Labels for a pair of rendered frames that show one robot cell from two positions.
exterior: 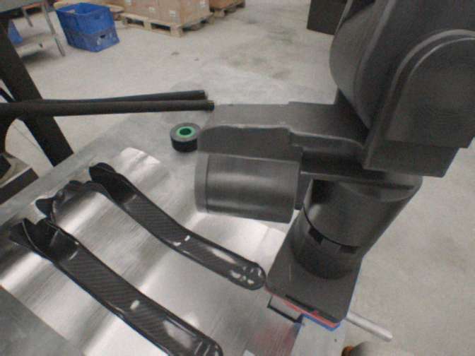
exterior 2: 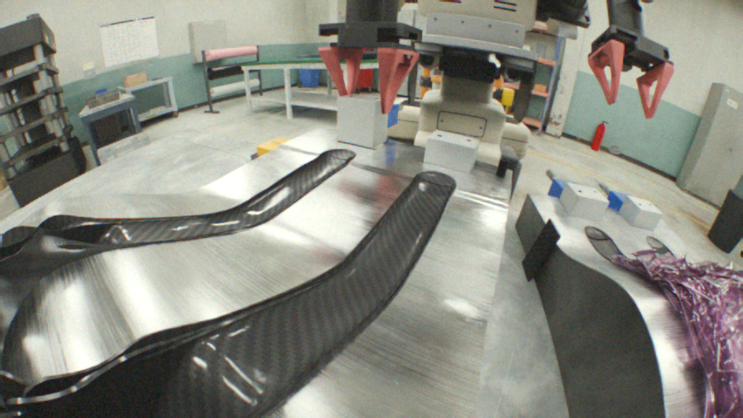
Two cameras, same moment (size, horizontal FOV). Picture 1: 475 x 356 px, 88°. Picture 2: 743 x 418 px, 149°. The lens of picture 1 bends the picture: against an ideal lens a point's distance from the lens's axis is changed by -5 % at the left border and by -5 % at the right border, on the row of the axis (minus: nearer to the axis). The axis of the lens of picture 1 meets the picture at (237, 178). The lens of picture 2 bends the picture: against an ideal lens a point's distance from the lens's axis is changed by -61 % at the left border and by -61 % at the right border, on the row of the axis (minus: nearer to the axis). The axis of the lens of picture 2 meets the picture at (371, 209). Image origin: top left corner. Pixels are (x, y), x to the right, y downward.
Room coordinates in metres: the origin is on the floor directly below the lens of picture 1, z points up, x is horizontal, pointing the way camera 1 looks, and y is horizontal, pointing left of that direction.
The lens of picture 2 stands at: (0.11, 0.24, 1.00)
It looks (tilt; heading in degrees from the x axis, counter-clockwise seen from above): 33 degrees down; 268
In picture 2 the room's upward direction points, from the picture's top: 3 degrees clockwise
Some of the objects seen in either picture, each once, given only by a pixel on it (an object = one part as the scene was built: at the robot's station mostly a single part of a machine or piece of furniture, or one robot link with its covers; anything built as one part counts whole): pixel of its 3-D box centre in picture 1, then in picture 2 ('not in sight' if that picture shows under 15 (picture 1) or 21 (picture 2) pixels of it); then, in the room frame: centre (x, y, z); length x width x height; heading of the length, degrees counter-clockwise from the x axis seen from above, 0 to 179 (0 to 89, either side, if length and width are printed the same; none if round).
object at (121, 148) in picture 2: not in sight; (123, 148); (2.80, -1.92, 0.28); 0.61 x 0.41 x 0.15; 53
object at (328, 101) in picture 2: not in sight; (309, 83); (1.03, -4.14, 0.51); 2.40 x 1.13 x 1.02; 147
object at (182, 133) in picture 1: (186, 137); not in sight; (0.53, 0.13, 0.82); 0.08 x 0.08 x 0.04
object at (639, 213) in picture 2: not in sight; (619, 203); (-0.27, 0.00, 0.86); 0.13 x 0.05 x 0.05; 78
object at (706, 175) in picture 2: not in sight; (721, 148); (-5.79, -1.87, 0.98); 1.00 x 0.47 x 1.95; 143
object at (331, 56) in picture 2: not in sight; (358, 70); (0.12, -0.08, 0.97); 0.07 x 0.07 x 0.09; 60
